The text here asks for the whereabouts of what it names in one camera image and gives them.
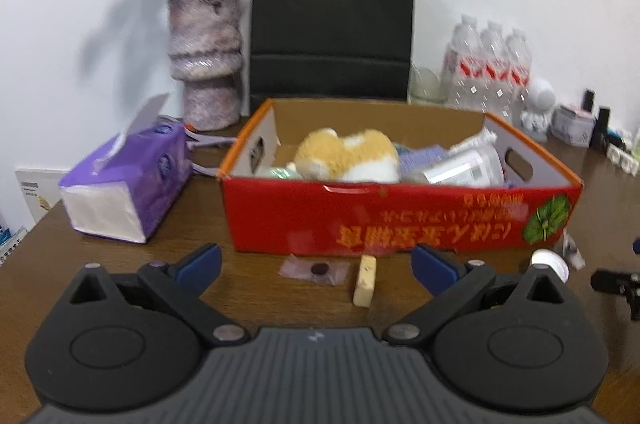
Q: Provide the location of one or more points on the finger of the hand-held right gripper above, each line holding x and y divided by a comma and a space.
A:
617, 284

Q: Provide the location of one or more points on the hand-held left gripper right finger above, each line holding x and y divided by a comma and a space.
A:
432, 266

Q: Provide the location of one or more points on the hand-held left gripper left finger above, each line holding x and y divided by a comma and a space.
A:
200, 261

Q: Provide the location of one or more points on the beige eraser block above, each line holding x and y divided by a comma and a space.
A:
364, 286

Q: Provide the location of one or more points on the red cardboard box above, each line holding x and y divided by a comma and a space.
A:
300, 219

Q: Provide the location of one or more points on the clear packet with dark disc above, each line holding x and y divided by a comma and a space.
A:
315, 270

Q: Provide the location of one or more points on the orange and white plush toy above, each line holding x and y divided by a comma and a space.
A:
345, 153

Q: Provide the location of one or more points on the small white items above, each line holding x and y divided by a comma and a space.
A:
624, 156

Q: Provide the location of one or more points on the small clear wrapper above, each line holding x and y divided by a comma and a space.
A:
572, 251

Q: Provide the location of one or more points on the purple tissue pack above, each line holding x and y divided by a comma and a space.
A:
140, 184

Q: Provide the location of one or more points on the clear plastic bottle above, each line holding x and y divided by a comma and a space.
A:
465, 167

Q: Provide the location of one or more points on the pale green crumpled packet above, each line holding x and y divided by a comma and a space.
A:
280, 174

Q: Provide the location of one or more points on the white tube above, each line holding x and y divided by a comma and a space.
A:
475, 139

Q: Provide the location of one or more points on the black tube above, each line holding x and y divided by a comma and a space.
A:
589, 101
601, 128

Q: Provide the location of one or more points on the small white box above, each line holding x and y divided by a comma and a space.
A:
572, 124

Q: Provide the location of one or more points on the white printed card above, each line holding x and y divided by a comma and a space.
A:
34, 194

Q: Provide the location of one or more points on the clear glass jar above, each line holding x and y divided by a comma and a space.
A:
426, 83

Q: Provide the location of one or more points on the white round figurine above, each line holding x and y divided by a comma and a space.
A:
537, 103

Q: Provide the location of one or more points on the mottled purple ceramic vase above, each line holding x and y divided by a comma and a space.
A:
205, 53

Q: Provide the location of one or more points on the black paper bag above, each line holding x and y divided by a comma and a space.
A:
330, 13

